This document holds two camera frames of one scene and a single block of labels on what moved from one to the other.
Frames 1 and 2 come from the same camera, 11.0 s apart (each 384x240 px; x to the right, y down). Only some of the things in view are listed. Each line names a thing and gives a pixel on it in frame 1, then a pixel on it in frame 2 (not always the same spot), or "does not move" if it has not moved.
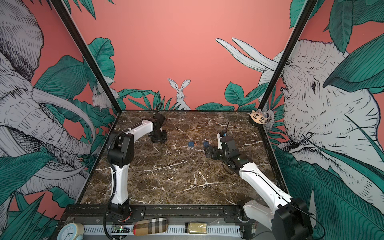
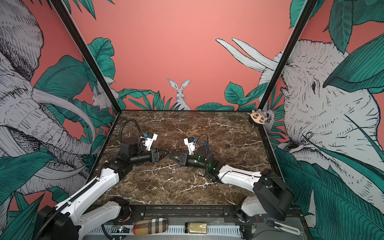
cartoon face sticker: [258, 116] does not move
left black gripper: [164, 137] to [155, 154]
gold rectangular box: [196, 227] does not move
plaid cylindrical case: [150, 226] does not move
